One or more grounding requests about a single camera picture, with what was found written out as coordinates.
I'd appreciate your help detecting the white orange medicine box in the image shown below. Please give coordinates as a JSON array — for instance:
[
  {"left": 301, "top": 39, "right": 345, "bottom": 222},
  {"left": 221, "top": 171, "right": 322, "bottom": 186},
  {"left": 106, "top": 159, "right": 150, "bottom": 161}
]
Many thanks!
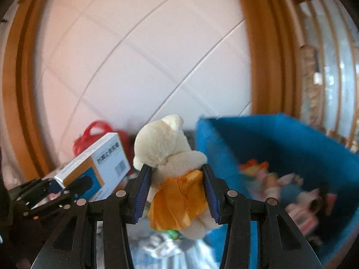
[{"left": 54, "top": 132, "right": 130, "bottom": 201}]

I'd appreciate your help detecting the cream teddy bear orange skirt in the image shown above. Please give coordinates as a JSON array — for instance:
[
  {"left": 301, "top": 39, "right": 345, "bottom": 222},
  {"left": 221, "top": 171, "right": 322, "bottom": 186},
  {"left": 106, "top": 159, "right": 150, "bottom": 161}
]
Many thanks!
[{"left": 133, "top": 114, "right": 219, "bottom": 240}]

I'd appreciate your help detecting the red pink box in bin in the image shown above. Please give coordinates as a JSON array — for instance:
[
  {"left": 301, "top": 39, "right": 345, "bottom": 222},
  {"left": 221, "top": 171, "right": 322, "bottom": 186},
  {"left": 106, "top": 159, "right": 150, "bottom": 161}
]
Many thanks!
[{"left": 285, "top": 203, "right": 319, "bottom": 236}]

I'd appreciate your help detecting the blue plush in box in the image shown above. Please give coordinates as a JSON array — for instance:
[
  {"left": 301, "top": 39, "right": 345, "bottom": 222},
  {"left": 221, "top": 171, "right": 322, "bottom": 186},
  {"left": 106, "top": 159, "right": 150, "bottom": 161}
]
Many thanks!
[{"left": 280, "top": 183, "right": 304, "bottom": 207}]

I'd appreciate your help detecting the red plastic handbag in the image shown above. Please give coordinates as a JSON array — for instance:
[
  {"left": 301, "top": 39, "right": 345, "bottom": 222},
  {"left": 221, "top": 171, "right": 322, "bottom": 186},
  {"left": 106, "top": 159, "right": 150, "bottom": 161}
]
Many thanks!
[{"left": 72, "top": 120, "right": 134, "bottom": 162}]

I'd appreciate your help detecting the pink plush in box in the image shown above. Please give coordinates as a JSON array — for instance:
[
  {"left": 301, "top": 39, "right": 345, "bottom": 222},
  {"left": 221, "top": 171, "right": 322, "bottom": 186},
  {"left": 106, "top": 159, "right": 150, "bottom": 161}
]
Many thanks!
[{"left": 238, "top": 159, "right": 304, "bottom": 201}]

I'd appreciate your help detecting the blue storage box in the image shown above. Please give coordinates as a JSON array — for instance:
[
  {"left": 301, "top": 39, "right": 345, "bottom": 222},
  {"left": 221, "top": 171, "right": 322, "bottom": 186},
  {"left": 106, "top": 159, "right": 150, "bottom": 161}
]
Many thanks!
[{"left": 195, "top": 114, "right": 358, "bottom": 268}]

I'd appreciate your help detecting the wooden door frame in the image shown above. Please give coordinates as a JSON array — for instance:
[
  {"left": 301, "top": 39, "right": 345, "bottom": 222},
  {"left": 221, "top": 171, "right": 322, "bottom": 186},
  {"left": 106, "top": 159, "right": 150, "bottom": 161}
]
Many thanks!
[{"left": 240, "top": 0, "right": 301, "bottom": 118}]

